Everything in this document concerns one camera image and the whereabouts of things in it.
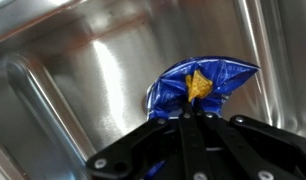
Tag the stainless steel sink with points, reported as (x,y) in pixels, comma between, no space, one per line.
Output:
(93,83)

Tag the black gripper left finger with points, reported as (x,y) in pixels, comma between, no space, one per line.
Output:
(189,143)

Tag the blue snack packet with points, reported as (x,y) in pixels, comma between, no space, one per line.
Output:
(173,90)

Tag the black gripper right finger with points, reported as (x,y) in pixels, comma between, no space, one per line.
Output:
(246,146)

